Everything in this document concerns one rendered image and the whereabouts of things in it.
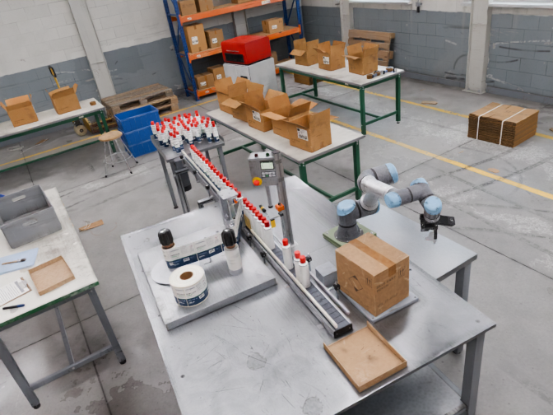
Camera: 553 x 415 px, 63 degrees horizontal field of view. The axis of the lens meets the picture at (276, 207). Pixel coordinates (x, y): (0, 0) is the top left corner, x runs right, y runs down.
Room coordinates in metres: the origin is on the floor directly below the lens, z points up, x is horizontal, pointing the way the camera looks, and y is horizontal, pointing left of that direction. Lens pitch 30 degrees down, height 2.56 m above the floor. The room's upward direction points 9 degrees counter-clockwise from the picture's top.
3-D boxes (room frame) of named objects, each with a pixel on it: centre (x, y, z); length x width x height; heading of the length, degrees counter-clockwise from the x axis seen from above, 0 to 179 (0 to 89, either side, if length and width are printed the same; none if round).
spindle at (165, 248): (2.34, 0.69, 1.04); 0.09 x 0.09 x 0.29
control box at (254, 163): (2.53, 0.03, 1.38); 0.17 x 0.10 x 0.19; 76
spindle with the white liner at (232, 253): (2.22, 0.30, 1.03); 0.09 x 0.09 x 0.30
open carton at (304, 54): (7.64, -0.90, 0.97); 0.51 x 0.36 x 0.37; 120
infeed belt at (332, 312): (2.40, 0.07, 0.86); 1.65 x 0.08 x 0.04; 21
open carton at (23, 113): (6.81, 3.51, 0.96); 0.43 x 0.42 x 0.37; 114
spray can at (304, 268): (1.98, -0.10, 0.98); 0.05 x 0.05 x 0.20
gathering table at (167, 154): (4.63, 0.84, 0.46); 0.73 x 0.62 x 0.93; 21
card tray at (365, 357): (1.47, -0.29, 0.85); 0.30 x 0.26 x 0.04; 21
